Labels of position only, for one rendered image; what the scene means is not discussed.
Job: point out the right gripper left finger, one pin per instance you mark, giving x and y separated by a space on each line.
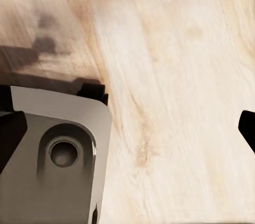
13 127

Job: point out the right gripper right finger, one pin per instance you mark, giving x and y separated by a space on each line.
247 127

